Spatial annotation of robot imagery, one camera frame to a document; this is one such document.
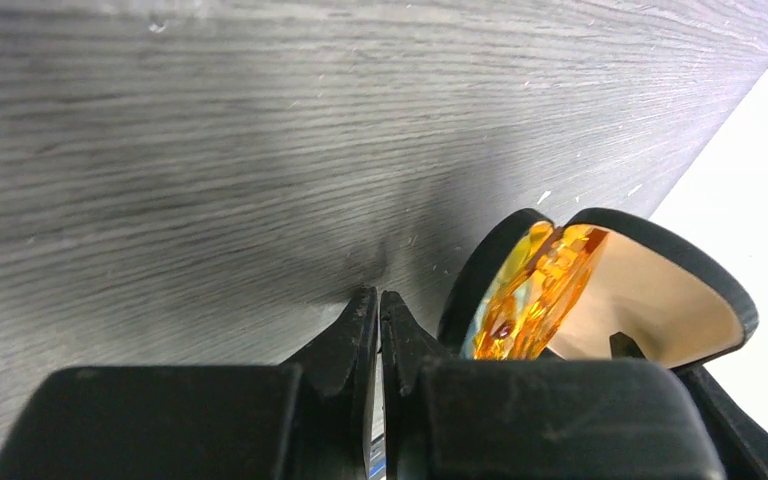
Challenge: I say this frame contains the black glasses case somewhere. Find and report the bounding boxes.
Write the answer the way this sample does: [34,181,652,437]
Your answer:
[437,208,759,369]

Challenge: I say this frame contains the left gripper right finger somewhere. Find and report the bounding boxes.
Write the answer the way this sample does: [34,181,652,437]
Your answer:
[380,291,726,479]

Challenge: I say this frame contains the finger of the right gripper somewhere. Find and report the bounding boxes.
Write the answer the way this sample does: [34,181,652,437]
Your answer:
[609,332,768,479]

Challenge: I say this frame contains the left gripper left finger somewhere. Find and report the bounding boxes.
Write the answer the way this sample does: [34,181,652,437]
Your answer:
[0,287,379,479]

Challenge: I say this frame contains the orange sunglasses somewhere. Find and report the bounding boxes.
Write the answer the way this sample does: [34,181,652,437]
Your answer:
[473,221,609,360]

